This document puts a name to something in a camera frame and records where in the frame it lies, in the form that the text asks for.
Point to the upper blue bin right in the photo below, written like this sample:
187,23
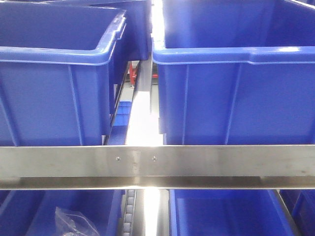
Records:
236,72

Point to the blue bin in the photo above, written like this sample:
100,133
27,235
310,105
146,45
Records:
229,213
236,72
57,67
138,23
301,205
32,212

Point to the lower blue bin right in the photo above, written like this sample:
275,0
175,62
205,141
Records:
229,213

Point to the blue bin behind left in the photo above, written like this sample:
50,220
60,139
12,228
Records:
138,23

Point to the upper blue bin left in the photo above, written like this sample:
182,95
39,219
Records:
57,67

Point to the clear plastic bag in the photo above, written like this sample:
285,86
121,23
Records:
73,223

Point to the lower blue bin left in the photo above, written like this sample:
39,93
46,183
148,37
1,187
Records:
32,212

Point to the blue bin far right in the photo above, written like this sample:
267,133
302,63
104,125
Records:
301,205

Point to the stainless steel shelf frame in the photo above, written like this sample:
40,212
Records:
287,165

